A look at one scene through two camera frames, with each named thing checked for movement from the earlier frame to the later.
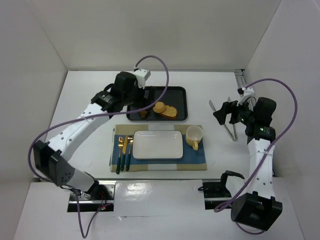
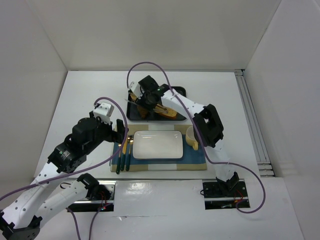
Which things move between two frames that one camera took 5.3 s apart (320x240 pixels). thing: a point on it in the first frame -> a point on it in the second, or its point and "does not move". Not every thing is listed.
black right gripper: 230,112 -> 144,102
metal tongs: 234,139 -> 156,109
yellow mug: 194,135 does not move
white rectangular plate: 157,145 does not move
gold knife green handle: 124,153 does not move
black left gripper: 141,97 -> 119,131
